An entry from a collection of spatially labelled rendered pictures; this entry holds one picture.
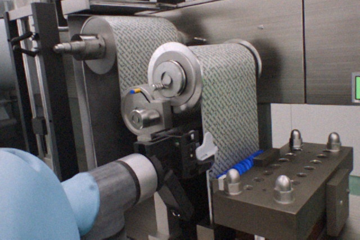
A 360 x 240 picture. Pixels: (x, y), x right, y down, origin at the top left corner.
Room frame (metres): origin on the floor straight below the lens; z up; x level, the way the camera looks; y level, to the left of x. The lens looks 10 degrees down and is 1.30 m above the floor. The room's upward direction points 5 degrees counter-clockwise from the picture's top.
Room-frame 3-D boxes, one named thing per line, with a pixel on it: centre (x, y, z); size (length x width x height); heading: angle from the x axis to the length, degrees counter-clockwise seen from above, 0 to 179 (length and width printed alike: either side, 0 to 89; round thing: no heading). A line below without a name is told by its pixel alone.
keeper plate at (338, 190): (0.65, -0.32, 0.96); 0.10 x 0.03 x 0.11; 140
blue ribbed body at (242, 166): (0.74, -0.14, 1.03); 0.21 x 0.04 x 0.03; 140
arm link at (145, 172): (0.51, 0.08, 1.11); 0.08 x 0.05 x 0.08; 50
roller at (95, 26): (0.96, 0.10, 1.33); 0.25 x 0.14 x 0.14; 140
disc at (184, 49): (0.69, 0.00, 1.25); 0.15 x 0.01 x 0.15; 50
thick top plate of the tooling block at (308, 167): (0.70, -0.24, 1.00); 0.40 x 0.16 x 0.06; 140
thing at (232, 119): (0.75, -0.13, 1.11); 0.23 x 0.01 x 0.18; 140
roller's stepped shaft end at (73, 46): (0.79, 0.24, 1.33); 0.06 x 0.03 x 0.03; 140
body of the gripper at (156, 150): (0.57, 0.03, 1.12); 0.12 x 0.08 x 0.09; 140
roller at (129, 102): (0.87, 0.01, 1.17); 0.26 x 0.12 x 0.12; 140
